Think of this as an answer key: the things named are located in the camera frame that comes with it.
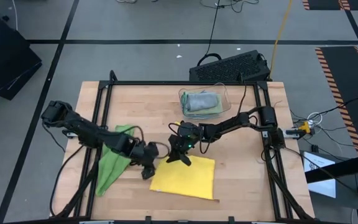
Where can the black cart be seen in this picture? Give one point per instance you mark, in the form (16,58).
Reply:
(5,62)

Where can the blue-grey towel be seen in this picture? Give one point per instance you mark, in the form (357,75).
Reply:
(202,101)

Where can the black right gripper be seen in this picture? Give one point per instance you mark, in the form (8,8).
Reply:
(185,137)

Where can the black metal table frame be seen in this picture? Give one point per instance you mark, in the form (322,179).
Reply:
(166,83)

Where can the black perforated computer case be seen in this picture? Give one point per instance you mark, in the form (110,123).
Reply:
(228,67)

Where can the yellow towel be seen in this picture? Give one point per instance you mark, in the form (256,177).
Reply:
(185,177)

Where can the pale green towel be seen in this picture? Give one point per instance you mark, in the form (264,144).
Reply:
(217,107)

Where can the bright green towel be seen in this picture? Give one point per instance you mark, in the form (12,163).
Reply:
(110,168)

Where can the black hazard-striped floor mat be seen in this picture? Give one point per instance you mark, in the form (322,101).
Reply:
(340,71)
(325,3)

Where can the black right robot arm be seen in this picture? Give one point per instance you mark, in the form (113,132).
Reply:
(238,123)

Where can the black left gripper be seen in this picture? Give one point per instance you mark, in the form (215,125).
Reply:
(145,155)

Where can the white printed sheet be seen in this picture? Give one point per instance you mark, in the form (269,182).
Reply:
(322,186)

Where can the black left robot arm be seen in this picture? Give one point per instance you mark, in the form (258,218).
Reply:
(85,129)

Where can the clear plastic bin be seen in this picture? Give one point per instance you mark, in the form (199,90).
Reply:
(227,102)

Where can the silver metal bracket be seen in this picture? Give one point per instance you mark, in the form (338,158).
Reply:
(292,132)
(68,134)

